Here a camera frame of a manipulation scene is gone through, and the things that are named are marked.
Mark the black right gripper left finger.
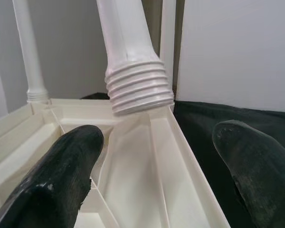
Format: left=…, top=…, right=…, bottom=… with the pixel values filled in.
left=0, top=124, right=105, bottom=228

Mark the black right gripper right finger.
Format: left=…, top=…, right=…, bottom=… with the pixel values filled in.
left=212, top=120, right=285, bottom=228

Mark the white plastic table top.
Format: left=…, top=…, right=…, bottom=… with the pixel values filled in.
left=0, top=98, right=230, bottom=228

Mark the white plastic table leg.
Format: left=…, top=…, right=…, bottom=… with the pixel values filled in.
left=96, top=0, right=174, bottom=117
left=12, top=0, right=49, bottom=104

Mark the black cloth table cover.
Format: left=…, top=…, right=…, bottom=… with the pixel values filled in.
left=80, top=94, right=285, bottom=228

